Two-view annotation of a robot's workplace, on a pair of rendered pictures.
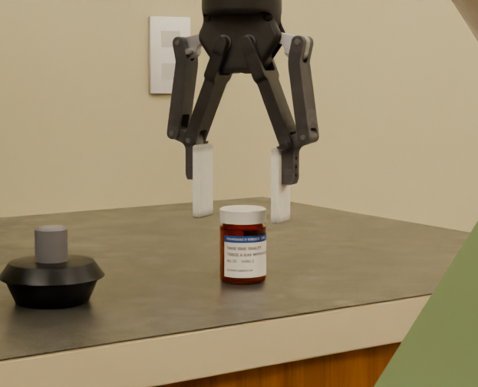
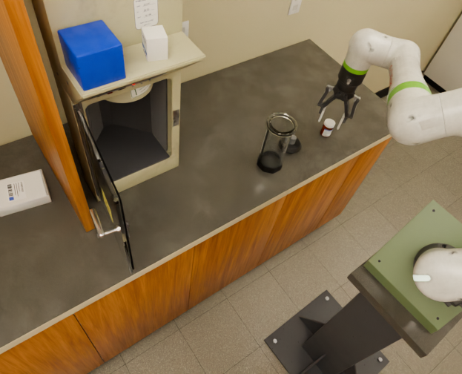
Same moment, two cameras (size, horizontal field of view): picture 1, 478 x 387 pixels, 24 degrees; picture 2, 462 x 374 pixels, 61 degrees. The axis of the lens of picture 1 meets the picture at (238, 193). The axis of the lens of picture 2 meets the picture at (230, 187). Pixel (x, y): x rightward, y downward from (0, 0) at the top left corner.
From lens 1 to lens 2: 1.13 m
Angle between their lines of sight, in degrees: 48
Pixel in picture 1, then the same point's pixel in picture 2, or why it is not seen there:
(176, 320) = (318, 163)
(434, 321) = (387, 247)
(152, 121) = (285, 22)
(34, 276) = (290, 150)
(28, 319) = (289, 160)
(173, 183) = (286, 37)
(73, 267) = (297, 148)
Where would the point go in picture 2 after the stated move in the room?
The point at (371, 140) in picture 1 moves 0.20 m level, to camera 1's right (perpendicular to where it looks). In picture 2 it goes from (342, 11) to (377, 15)
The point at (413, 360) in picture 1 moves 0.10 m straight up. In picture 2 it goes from (383, 251) to (397, 237)
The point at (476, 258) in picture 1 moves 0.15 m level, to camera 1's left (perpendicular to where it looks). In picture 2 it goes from (395, 240) to (351, 238)
